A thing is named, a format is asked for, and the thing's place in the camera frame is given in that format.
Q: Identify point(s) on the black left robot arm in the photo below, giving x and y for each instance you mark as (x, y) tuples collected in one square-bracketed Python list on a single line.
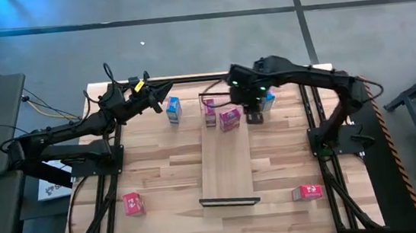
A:
[(79, 129)]

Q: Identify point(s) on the blue cereal box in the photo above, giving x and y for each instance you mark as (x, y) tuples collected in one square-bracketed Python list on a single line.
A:
[(270, 101), (173, 110)]

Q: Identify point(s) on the black table clamp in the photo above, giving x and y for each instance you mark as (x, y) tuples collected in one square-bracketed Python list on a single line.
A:
[(146, 76)]

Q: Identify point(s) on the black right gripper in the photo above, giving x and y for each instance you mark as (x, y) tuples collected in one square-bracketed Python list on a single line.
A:
[(244, 95)]

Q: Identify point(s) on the black aluminium rig frame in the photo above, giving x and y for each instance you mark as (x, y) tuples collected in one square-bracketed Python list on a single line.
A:
[(189, 79)]

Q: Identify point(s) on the red cereal box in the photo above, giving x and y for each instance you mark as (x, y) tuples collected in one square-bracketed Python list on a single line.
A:
[(309, 192), (133, 204)]

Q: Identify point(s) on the black mat with hazard stripe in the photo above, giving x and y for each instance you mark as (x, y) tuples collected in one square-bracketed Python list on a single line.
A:
[(387, 191)]

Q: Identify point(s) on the pink cereal box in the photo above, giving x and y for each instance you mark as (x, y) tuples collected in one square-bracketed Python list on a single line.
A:
[(210, 114), (230, 119)]

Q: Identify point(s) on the white cardboard box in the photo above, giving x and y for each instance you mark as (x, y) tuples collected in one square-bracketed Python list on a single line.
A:
[(52, 189)]

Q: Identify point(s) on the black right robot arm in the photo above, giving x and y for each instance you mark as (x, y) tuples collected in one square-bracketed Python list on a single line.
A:
[(315, 77)]

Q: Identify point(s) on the wooden shelf with black frame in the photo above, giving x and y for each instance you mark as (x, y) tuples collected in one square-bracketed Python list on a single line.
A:
[(225, 160)]

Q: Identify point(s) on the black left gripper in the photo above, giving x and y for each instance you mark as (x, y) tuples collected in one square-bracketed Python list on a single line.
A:
[(141, 94)]

